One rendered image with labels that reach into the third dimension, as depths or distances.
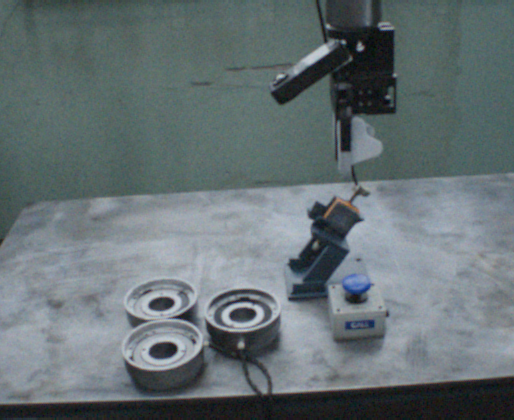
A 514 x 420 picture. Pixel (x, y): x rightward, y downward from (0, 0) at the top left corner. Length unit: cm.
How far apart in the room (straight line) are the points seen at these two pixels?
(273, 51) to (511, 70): 88
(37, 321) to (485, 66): 196
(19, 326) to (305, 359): 43
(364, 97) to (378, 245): 33
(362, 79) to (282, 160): 170
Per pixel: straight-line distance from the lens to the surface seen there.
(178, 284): 103
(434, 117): 262
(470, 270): 112
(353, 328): 94
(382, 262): 112
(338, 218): 101
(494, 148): 274
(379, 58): 92
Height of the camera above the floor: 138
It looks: 26 degrees down
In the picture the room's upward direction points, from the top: 4 degrees counter-clockwise
